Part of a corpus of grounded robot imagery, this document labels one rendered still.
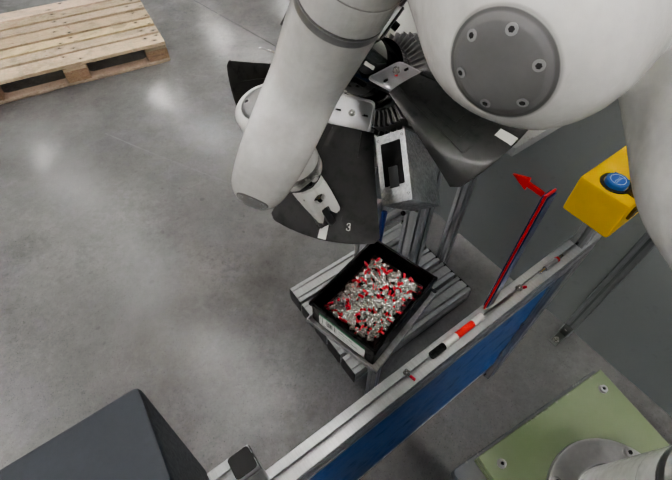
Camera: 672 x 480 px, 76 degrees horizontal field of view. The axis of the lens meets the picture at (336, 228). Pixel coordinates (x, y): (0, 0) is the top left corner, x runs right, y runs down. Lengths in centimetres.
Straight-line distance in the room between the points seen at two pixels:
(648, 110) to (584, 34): 14
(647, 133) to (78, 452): 50
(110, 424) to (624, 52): 45
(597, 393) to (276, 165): 61
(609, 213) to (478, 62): 74
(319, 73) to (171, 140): 233
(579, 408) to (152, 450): 61
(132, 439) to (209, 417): 132
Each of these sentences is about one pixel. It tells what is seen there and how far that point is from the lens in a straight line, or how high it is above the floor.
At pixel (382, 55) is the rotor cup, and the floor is 122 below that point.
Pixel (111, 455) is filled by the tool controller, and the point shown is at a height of 124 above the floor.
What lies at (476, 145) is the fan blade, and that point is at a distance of 72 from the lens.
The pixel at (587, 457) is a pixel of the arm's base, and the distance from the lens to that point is 78.
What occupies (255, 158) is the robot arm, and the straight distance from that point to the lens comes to 52.
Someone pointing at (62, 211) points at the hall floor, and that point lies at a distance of 258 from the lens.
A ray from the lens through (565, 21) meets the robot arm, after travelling 21.
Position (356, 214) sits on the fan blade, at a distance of 87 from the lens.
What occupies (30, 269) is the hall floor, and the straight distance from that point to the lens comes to 241.
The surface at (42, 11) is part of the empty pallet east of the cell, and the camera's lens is 425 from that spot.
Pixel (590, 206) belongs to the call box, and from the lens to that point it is 96.
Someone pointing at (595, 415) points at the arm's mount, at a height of 95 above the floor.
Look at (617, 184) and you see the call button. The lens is 94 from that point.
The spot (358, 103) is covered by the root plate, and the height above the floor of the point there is 113.
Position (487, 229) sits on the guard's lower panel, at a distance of 196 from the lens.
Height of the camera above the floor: 164
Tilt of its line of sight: 51 degrees down
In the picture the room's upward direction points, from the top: straight up
